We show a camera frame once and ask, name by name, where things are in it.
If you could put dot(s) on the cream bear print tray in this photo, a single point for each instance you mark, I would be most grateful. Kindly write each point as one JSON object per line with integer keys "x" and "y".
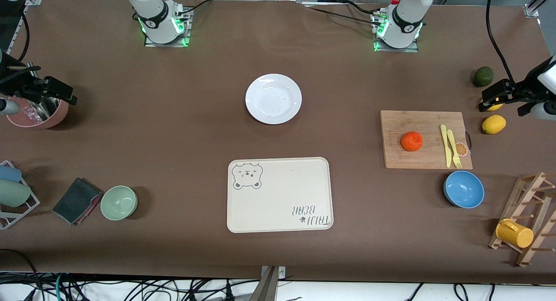
{"x": 278, "y": 201}

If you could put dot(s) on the wooden mug rack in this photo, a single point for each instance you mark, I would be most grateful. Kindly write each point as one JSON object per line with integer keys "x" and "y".
{"x": 527, "y": 192}

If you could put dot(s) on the white round plate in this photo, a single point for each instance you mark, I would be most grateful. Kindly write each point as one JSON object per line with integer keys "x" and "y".
{"x": 273, "y": 99}

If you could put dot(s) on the yellow plastic fork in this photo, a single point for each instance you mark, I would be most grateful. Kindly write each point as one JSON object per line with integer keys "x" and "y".
{"x": 453, "y": 147}

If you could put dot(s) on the orange mandarin fruit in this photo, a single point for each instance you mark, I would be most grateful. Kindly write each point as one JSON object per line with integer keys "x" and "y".
{"x": 412, "y": 141}

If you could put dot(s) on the pink bowl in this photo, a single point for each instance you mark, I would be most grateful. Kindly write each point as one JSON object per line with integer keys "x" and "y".
{"x": 52, "y": 118}

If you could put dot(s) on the metal scoop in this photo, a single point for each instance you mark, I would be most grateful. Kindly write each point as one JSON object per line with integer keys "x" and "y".
{"x": 47, "y": 110}

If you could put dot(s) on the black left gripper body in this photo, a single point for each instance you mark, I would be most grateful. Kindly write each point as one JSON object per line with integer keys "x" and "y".
{"x": 526, "y": 90}

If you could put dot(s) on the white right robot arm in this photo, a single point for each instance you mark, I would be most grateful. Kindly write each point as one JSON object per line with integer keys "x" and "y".
{"x": 152, "y": 10}

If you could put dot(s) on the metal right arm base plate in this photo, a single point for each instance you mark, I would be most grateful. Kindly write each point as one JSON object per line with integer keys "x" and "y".
{"x": 167, "y": 44}

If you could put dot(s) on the metal table edge bracket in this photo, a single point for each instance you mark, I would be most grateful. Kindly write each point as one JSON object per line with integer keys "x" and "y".
{"x": 269, "y": 286}

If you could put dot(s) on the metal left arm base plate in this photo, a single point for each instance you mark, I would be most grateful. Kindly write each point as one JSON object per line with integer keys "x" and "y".
{"x": 397, "y": 50}

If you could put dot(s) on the pale green cup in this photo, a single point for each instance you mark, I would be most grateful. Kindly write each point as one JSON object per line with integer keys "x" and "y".
{"x": 13, "y": 193}

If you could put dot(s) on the light blue cup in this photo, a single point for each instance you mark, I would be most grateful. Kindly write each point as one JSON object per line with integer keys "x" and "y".
{"x": 9, "y": 173}

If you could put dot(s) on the folded dark grey cloth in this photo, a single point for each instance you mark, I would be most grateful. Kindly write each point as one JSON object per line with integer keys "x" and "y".
{"x": 76, "y": 201}

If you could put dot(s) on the yellow lemon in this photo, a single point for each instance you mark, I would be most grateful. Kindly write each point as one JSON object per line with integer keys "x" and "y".
{"x": 494, "y": 107}
{"x": 494, "y": 124}

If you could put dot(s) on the dark green avocado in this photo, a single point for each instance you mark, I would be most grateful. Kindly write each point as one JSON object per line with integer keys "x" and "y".
{"x": 483, "y": 77}

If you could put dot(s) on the yellow plastic knife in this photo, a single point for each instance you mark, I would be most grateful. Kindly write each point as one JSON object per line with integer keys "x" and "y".
{"x": 446, "y": 147}

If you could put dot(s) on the wooden cutting board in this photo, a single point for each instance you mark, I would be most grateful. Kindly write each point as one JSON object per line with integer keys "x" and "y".
{"x": 408, "y": 123}

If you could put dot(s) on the orange slice tag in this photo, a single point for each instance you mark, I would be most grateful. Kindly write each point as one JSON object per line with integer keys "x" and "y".
{"x": 461, "y": 149}

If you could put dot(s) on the yellow mug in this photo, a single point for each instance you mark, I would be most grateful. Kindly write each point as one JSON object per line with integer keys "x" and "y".
{"x": 514, "y": 234}

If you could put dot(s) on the pale green bowl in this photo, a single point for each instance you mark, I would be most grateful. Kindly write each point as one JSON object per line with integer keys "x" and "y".
{"x": 118, "y": 203}

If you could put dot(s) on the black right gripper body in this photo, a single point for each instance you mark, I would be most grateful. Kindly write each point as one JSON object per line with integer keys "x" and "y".
{"x": 21, "y": 86}

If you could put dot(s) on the blue bowl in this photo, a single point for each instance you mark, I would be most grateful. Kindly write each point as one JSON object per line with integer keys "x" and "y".
{"x": 464, "y": 189}

